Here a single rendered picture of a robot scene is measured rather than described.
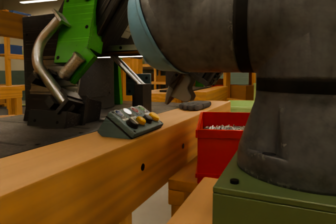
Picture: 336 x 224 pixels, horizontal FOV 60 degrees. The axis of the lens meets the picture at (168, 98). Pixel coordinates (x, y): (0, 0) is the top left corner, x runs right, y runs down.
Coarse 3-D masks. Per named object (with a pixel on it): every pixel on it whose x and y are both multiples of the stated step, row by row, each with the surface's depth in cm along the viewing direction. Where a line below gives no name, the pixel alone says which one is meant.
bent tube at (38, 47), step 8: (56, 16) 82; (48, 24) 83; (56, 24) 83; (64, 24) 83; (40, 32) 84; (48, 32) 84; (40, 40) 84; (32, 48) 84; (40, 48) 84; (32, 56) 83; (40, 56) 84; (32, 64) 83; (40, 64) 83; (40, 72) 81; (48, 72) 82; (48, 80) 79; (48, 88) 79; (56, 88) 78; (56, 96) 77
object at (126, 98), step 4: (124, 60) 169; (128, 60) 174; (128, 64) 174; (120, 68) 168; (124, 72) 170; (124, 76) 170; (124, 80) 170; (124, 84) 170; (124, 88) 170; (124, 92) 170; (124, 96) 171; (128, 96) 175; (124, 100) 171; (128, 100) 175
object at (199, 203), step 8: (200, 184) 49; (208, 184) 49; (192, 192) 46; (200, 192) 46; (208, 192) 46; (192, 200) 43; (200, 200) 43; (208, 200) 43; (184, 208) 40; (192, 208) 40; (200, 208) 40; (208, 208) 40; (176, 216) 38; (184, 216) 38; (192, 216) 38; (200, 216) 38; (208, 216) 38
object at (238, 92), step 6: (228, 72) 396; (252, 72) 412; (222, 78) 453; (228, 78) 397; (252, 78) 412; (216, 84) 451; (222, 84) 447; (228, 84) 398; (234, 84) 454; (246, 84) 413; (252, 84) 413; (228, 90) 398; (234, 90) 391; (240, 90) 378; (246, 90) 368; (252, 90) 371; (228, 96) 399; (234, 96) 391; (240, 96) 378; (246, 96) 368; (252, 96) 371
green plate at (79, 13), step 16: (64, 0) 88; (80, 0) 85; (96, 0) 84; (64, 16) 86; (80, 16) 84; (64, 32) 85; (80, 32) 83; (96, 32) 86; (64, 48) 84; (80, 48) 82; (96, 48) 87
